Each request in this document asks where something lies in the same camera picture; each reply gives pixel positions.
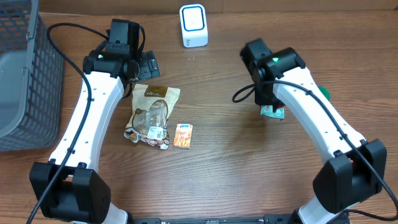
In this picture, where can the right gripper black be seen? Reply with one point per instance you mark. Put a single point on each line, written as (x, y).
(268, 101)

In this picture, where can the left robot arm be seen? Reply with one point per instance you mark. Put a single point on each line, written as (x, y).
(68, 186)

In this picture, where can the grey plastic mesh basket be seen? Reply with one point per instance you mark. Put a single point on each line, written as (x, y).
(32, 74)

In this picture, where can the brown Pantree snack pouch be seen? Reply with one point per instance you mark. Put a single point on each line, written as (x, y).
(151, 108)

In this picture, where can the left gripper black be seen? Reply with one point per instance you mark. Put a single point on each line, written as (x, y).
(149, 66)

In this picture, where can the white barcode scanner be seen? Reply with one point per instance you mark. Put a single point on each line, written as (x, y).
(193, 25)

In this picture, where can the orange snack packet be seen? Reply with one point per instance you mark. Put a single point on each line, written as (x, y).
(183, 136)

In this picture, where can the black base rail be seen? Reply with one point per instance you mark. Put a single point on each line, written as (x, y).
(267, 219)

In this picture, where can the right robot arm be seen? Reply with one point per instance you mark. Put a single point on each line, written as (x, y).
(353, 168)

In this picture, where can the light green packet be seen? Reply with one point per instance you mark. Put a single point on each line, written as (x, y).
(267, 110)

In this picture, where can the green lid jar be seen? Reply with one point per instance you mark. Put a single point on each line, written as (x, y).
(325, 92)

